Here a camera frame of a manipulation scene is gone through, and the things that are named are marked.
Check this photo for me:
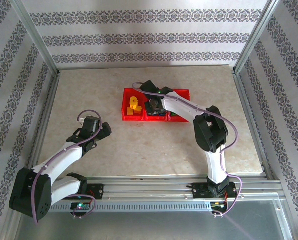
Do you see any aluminium frame post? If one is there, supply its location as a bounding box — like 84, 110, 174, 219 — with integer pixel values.
10, 0, 60, 76
232, 0, 284, 75

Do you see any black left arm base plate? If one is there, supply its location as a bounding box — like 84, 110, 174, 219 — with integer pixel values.
59, 183, 105, 201

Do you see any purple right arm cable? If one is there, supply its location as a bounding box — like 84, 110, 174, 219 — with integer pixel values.
132, 81, 244, 218

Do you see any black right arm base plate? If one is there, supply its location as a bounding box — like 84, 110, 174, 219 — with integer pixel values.
192, 182, 238, 200

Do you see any red plastic bin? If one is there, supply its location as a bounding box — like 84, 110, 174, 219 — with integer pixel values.
143, 88, 170, 123
121, 87, 147, 122
166, 88, 192, 123

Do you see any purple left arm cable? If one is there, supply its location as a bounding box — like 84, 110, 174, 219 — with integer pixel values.
30, 109, 104, 223

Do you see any grey metal sheet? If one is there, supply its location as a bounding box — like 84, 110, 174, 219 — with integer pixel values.
12, 199, 294, 240

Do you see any right controller board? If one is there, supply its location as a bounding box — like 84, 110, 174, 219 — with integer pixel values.
210, 201, 228, 210

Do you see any left controller board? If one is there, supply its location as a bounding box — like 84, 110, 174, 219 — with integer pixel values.
70, 202, 92, 211

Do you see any controller board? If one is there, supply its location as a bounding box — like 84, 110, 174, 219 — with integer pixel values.
210, 201, 228, 210
70, 202, 92, 211

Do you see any aluminium mounting rail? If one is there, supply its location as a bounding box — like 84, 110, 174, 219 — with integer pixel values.
12, 176, 283, 201

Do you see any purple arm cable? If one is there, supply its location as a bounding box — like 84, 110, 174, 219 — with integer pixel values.
132, 81, 244, 218
30, 109, 104, 223

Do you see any aluminium side rail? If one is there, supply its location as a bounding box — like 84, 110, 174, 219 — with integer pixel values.
26, 71, 62, 180
231, 66, 275, 181

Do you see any slotted metal cable duct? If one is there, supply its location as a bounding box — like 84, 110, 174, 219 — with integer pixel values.
23, 201, 213, 213

